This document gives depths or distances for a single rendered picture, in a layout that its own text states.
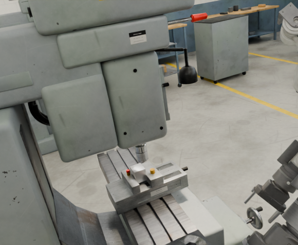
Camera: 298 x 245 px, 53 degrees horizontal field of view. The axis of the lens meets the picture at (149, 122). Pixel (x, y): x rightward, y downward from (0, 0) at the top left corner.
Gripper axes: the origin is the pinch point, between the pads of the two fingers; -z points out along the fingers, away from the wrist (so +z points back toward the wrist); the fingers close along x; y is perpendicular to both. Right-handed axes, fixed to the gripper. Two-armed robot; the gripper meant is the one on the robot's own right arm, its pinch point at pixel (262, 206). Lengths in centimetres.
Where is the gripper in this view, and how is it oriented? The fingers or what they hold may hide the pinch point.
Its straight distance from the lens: 120.0
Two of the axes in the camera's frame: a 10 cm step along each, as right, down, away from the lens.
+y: -3.4, 1.0, -9.3
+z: 5.5, -7.9, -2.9
